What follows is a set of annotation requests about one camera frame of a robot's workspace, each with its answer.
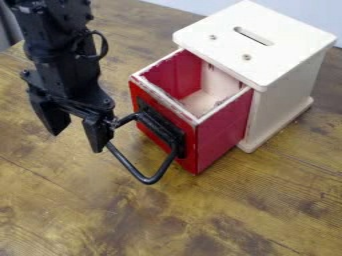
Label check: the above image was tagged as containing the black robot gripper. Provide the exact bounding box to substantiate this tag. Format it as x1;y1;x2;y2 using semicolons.
21;49;114;153

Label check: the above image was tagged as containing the red wooden drawer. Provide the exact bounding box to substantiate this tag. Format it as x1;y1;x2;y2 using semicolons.
104;48;255;186

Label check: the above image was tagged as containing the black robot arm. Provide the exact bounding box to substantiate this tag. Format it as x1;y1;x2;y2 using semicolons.
4;0;114;153

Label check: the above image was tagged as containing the white wooden cabinet box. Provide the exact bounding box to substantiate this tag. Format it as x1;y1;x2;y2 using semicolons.
172;0;336;153

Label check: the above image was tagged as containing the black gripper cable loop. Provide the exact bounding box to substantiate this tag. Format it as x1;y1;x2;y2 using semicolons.
70;29;109;62

